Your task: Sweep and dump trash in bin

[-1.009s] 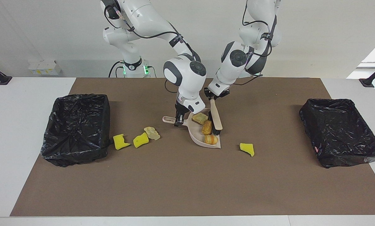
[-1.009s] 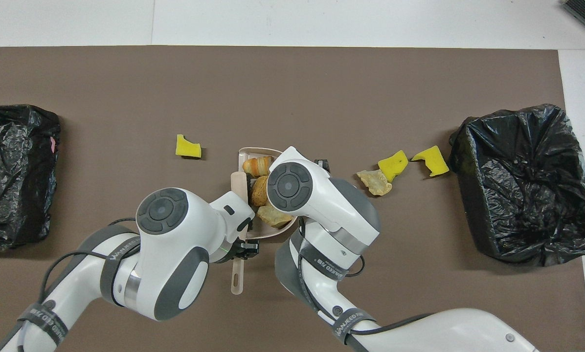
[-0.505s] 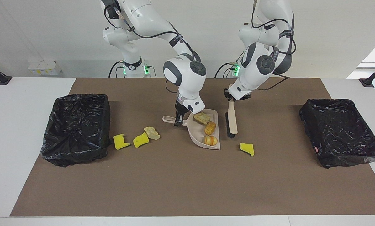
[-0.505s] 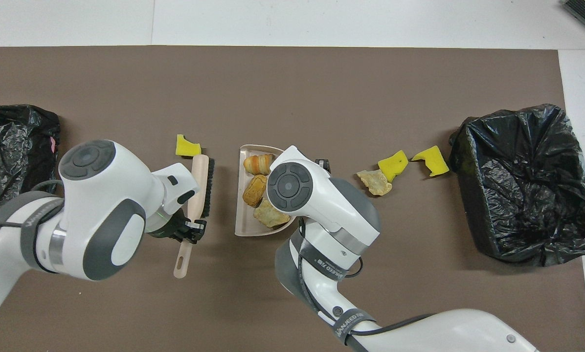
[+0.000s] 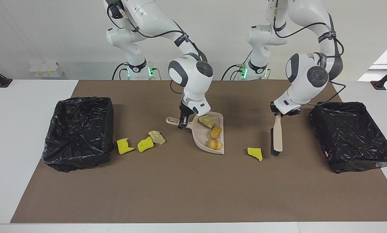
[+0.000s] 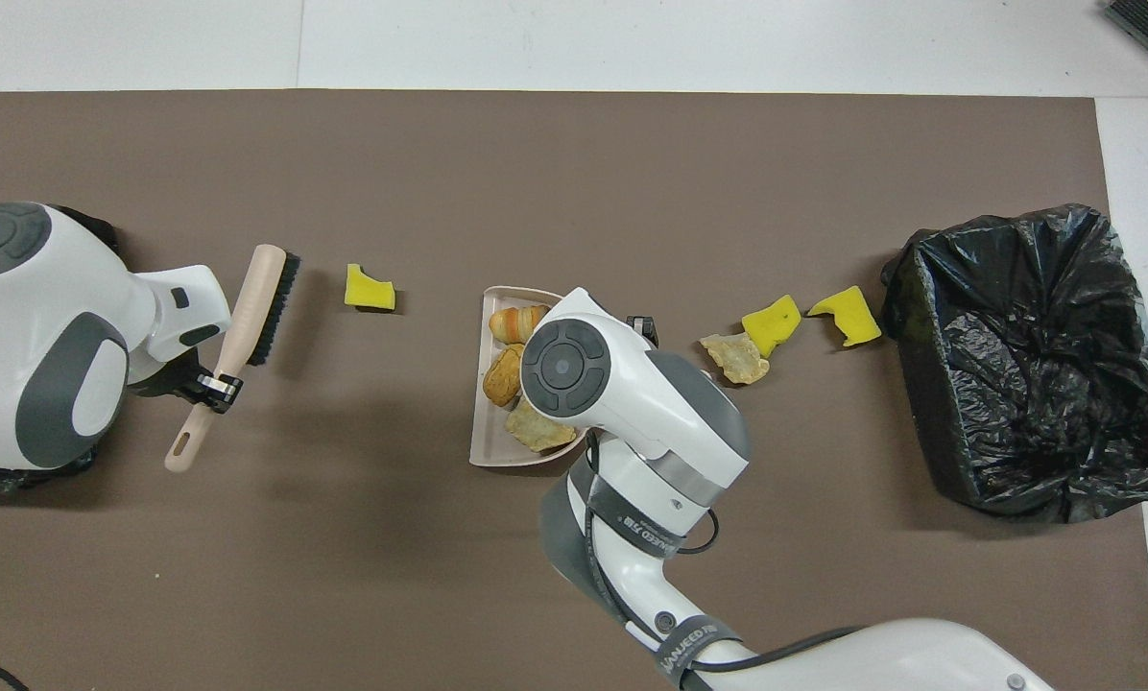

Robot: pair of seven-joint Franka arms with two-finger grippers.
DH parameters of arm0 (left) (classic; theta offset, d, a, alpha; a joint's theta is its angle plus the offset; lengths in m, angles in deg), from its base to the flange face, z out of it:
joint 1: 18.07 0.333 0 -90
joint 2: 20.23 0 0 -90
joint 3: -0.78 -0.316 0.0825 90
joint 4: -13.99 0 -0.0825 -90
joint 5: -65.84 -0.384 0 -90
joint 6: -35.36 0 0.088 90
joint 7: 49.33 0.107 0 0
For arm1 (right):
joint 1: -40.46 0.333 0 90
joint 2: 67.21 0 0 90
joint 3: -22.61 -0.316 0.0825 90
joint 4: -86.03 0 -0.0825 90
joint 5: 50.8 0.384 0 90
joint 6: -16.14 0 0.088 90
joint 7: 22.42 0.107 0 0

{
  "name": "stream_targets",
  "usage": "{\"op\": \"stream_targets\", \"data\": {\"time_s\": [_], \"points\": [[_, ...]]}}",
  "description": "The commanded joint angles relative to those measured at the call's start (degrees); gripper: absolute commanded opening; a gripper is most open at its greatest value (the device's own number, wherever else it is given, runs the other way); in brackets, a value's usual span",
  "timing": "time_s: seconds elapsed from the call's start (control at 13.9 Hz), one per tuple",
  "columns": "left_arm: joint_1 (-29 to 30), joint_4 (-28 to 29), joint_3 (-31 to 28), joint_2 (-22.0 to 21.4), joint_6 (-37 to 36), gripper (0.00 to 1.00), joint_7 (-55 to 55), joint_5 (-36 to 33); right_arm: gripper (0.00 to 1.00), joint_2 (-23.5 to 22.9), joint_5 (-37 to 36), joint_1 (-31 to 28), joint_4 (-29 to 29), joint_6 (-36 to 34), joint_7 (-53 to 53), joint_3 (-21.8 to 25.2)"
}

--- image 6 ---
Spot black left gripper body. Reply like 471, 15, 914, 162
128, 347, 213, 400

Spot beige brush black bristles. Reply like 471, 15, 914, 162
164, 244, 302, 474

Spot orange striped croissant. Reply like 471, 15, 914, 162
489, 304, 551, 346

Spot pale tan bread chunk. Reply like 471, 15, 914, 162
506, 398, 578, 454

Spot brown bread roll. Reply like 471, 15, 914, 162
483, 344, 527, 407

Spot small yellow sponge wedge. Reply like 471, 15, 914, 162
345, 264, 396, 312

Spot beige plastic dustpan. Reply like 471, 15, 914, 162
469, 285, 589, 468

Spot pale crumpled trash piece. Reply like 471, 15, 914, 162
700, 332, 771, 386

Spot black bag bin pink mark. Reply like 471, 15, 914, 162
0, 204, 122, 492

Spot black bag lined bin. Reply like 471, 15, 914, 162
881, 203, 1148, 524

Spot yellow sponge piece dark speck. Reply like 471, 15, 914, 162
741, 295, 802, 359

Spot notched yellow sponge piece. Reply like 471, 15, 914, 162
807, 285, 883, 348

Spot brown table mat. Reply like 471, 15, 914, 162
0, 90, 1148, 691

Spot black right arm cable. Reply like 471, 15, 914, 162
584, 437, 863, 678

